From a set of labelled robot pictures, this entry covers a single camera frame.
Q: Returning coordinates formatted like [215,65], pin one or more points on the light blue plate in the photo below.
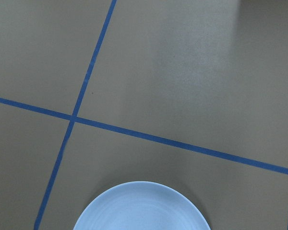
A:
[141,205]

